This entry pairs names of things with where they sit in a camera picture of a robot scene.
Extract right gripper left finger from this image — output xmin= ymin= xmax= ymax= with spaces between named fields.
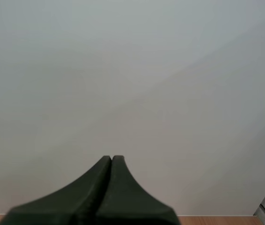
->
xmin=2 ymin=155 xmax=112 ymax=225

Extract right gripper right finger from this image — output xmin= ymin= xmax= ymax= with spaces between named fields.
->
xmin=95 ymin=154 xmax=180 ymax=225

